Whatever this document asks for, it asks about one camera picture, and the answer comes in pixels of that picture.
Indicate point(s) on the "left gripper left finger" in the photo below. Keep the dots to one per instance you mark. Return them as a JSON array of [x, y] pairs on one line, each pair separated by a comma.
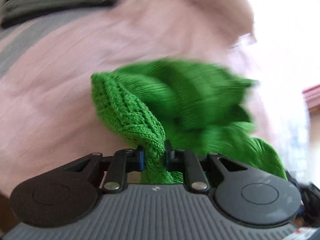
[[118, 166]]

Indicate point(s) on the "pink grey duvet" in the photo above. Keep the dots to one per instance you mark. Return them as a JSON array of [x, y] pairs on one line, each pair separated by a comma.
[[47, 114]]

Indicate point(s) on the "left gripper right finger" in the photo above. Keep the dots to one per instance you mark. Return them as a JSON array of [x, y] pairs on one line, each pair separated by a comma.
[[186, 162]]

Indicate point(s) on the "green knitted sweater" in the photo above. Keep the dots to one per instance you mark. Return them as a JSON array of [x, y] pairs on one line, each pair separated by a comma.
[[195, 105]]

